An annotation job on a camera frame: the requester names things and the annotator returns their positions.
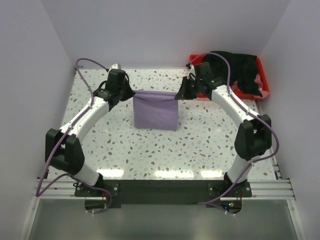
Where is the black t shirt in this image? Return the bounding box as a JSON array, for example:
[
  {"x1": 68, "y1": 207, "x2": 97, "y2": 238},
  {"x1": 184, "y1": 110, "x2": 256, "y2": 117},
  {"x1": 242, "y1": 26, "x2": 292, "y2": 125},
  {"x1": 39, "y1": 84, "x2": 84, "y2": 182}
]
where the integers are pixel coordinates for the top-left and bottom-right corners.
[{"x1": 202, "y1": 51, "x2": 263, "y2": 97}]

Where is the aluminium rail frame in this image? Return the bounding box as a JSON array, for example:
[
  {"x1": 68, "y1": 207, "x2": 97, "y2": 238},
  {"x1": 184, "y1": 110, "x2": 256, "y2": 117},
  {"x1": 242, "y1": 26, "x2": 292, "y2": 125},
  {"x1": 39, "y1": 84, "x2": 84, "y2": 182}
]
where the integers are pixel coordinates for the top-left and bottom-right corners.
[{"x1": 31, "y1": 159, "x2": 297, "y2": 201}]

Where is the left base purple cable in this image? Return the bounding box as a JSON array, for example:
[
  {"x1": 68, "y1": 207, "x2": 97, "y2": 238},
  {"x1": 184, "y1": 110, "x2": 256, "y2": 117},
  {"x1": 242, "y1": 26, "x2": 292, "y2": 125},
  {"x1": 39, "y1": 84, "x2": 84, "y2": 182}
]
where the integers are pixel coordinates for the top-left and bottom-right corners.
[{"x1": 84, "y1": 187, "x2": 117, "y2": 215}]

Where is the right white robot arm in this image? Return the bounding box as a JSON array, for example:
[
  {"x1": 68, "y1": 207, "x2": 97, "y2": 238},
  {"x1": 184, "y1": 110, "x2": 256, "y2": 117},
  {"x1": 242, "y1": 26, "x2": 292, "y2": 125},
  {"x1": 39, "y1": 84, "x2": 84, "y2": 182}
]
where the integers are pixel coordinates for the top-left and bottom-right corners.
[{"x1": 175, "y1": 62, "x2": 272, "y2": 197}]

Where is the pink t shirt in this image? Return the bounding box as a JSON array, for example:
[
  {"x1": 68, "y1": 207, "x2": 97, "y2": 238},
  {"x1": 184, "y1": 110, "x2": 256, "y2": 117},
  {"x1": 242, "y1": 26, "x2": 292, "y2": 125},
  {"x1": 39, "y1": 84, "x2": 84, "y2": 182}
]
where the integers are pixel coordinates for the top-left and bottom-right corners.
[{"x1": 231, "y1": 74, "x2": 270, "y2": 100}]

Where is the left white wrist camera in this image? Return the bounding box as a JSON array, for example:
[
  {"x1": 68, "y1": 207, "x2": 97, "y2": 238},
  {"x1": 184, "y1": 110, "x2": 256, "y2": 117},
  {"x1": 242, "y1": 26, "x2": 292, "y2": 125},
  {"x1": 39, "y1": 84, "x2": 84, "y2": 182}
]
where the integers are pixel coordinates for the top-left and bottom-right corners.
[{"x1": 108, "y1": 63, "x2": 122, "y2": 71}]

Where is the red plastic bin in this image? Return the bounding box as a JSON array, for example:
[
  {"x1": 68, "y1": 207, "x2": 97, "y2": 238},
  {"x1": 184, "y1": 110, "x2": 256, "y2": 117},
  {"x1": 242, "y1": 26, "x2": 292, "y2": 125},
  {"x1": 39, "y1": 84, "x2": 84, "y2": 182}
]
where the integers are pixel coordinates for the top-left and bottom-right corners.
[{"x1": 189, "y1": 54, "x2": 270, "y2": 100}]

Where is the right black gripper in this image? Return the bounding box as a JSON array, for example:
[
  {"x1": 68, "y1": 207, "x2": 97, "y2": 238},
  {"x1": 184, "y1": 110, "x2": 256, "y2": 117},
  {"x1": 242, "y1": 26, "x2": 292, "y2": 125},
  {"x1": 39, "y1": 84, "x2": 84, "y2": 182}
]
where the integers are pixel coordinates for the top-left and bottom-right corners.
[{"x1": 175, "y1": 76, "x2": 203, "y2": 101}]

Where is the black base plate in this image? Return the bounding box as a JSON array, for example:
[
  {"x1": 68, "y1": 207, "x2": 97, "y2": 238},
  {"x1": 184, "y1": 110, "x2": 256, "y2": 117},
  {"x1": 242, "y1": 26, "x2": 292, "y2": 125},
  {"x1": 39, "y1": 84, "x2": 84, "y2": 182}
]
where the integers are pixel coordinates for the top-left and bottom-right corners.
[{"x1": 74, "y1": 178, "x2": 253, "y2": 210}]

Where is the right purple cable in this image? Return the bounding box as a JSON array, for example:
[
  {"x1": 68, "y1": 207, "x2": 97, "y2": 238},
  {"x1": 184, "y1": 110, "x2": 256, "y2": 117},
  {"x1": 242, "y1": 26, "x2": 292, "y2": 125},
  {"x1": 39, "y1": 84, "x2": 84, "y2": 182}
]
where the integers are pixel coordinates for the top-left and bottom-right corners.
[{"x1": 185, "y1": 51, "x2": 280, "y2": 208}]

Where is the purple t shirt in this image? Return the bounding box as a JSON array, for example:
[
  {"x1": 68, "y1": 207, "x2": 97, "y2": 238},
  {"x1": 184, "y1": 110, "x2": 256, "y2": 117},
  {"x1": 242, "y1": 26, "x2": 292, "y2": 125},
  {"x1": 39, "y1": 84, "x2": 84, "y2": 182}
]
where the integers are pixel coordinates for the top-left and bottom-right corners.
[{"x1": 133, "y1": 90, "x2": 179, "y2": 131}]

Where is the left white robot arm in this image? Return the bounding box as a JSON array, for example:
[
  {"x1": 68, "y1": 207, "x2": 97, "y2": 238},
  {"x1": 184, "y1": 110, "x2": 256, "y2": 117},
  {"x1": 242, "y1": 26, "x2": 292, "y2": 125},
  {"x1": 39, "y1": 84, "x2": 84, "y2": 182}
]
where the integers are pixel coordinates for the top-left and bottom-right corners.
[{"x1": 45, "y1": 63, "x2": 135, "y2": 196}]

